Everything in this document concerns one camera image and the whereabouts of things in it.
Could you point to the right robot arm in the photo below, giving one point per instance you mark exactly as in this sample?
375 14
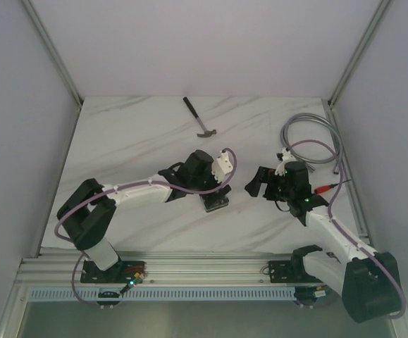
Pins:
367 281

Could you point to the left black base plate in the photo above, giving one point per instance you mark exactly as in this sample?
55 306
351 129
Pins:
121 272

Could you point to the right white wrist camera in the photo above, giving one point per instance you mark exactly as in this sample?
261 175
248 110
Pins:
284 157

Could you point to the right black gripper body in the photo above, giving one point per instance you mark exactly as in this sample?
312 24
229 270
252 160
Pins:
275 188

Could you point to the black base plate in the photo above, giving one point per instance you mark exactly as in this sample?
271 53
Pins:
289 272
121 272

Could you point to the grey slotted cable duct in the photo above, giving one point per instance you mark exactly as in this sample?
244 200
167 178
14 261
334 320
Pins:
95 294

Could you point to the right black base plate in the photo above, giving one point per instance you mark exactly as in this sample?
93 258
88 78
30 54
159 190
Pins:
289 272

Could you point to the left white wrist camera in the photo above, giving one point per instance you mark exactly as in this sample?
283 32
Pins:
221 167

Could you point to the clear plastic fuse box cover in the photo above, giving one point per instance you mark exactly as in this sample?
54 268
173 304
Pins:
216 201

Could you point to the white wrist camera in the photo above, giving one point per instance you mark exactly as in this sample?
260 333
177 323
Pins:
221 167
284 157

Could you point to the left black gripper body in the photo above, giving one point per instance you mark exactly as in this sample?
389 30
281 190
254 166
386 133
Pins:
214 201

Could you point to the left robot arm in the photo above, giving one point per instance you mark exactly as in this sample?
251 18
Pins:
85 217

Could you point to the red handled screwdriver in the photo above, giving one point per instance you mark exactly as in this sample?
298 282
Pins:
328 187

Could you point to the aluminium mounting rail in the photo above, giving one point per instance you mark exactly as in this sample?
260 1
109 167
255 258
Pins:
54 267

